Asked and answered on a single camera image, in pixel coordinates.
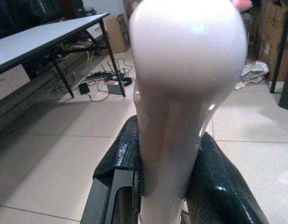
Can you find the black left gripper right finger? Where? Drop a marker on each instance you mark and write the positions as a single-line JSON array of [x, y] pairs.
[[216, 177]]

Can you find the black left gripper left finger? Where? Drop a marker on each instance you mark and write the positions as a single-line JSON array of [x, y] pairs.
[[125, 149]]

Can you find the black box on floor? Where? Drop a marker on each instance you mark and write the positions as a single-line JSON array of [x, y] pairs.
[[286, 91]]

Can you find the grey battery box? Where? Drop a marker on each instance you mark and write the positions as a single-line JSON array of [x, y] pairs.
[[114, 86]]

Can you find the small black adapter box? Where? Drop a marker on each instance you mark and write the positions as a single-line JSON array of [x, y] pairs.
[[84, 88]]

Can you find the black power strip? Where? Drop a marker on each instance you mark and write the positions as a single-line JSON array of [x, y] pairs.
[[99, 75]]

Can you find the crumpled white plastic bag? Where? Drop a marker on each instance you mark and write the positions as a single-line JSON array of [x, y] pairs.
[[253, 72]]

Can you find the white drawer unit under table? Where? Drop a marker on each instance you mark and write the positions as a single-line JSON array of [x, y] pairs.
[[95, 30]]

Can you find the white drawer cabinet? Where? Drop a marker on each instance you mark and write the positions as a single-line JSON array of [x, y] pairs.
[[8, 81]]

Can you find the grey table with black legs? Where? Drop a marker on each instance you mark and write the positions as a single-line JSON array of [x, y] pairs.
[[38, 39]]

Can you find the black metal table leg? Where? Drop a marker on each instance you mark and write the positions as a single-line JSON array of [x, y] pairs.
[[279, 46]]

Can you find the large brown cardboard box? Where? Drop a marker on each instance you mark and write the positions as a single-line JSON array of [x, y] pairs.
[[272, 32]]

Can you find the pink soft item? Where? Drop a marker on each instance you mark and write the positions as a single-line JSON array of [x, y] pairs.
[[243, 4]]

